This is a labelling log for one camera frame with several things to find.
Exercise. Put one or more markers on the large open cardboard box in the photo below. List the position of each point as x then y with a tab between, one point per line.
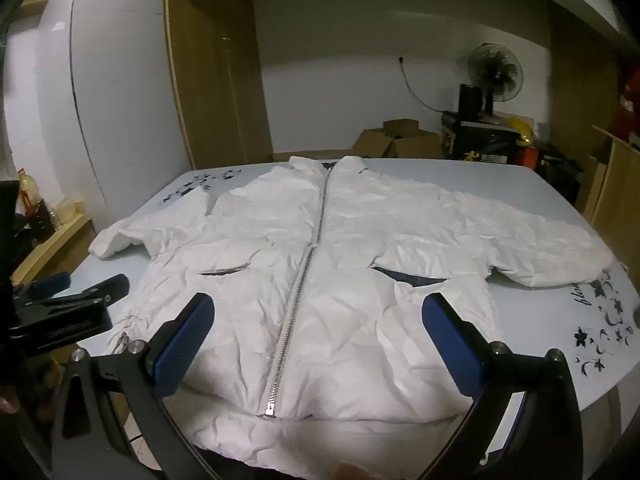
395	147

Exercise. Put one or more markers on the dark sauce bottle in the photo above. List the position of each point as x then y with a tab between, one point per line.
42	217

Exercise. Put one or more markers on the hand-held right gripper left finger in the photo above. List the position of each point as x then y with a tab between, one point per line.
184	342

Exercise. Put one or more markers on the person's left hand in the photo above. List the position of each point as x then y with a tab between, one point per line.
7	404

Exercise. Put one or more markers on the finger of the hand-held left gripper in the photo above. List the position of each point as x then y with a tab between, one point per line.
47	285
102	291

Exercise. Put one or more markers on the orange box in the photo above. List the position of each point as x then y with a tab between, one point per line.
529	156

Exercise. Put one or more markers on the wooden side cabinet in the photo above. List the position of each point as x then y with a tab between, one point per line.
617	185

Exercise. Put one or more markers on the cooking oil bottle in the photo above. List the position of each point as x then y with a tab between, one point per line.
29	192

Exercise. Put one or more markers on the black standing fan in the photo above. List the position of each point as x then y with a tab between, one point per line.
495	72

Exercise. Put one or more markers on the small cardboard box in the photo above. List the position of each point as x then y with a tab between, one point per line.
402	127

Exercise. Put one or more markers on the black rectangular box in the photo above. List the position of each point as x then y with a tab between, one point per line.
470	97

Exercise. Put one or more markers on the yellow helmet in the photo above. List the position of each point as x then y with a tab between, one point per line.
522	130

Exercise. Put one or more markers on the wooden wardrobe door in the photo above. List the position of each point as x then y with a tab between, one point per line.
215	75

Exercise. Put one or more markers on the wooden shelf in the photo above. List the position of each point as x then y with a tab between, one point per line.
50	250

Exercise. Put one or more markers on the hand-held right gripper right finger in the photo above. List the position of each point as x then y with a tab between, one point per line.
450	342

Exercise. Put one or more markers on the white puffer jacket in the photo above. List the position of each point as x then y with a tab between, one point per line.
350	270

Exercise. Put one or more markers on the red hanging decoration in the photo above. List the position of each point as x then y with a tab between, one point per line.
630	105

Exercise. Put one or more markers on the black delivery box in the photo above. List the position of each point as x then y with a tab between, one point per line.
480	140

